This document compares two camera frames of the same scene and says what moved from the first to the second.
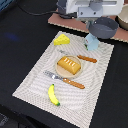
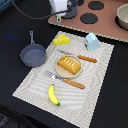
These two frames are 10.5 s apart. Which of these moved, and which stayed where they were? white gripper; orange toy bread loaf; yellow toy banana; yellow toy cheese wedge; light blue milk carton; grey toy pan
Moved: white gripper; grey toy pan
Stayed: yellow toy banana; yellow toy cheese wedge; light blue milk carton; orange toy bread loaf
